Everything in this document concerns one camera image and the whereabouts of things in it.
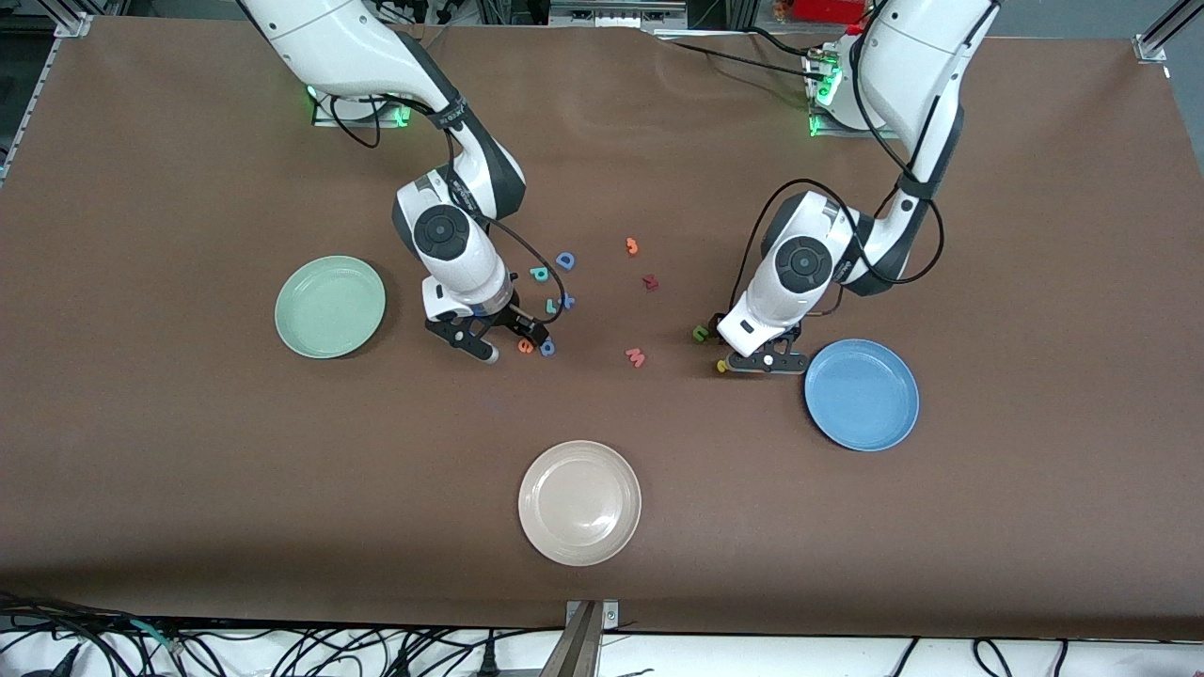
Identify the blue plate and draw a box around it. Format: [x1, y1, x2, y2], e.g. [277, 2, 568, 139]
[804, 338, 920, 452]

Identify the light green plate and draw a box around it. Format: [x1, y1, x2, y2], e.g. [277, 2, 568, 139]
[275, 255, 387, 360]

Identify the beige plate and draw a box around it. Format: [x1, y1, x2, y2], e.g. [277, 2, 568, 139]
[518, 440, 642, 567]

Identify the brown table cover sheet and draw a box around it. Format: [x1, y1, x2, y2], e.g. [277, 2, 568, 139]
[0, 17, 1204, 642]

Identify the red background object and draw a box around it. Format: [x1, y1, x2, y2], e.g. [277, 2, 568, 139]
[793, 0, 868, 25]

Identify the aluminium corner profile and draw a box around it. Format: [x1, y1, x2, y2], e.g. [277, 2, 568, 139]
[0, 0, 95, 180]
[1133, 0, 1204, 65]

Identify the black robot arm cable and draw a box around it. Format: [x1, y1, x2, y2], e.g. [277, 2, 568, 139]
[738, 0, 946, 316]
[325, 89, 570, 330]

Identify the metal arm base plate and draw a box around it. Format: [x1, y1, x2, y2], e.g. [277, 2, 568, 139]
[809, 52, 899, 140]
[313, 92, 417, 128]

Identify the black cable on table cover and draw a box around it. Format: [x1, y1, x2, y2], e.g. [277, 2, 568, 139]
[649, 26, 838, 86]

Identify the metal bracket post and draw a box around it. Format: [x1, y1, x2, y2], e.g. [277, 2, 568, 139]
[539, 600, 620, 677]

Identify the aluminium frame profile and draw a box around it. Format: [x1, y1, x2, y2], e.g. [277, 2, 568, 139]
[548, 0, 689, 31]

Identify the teal cable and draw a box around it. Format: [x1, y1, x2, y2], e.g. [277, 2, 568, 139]
[130, 619, 182, 656]

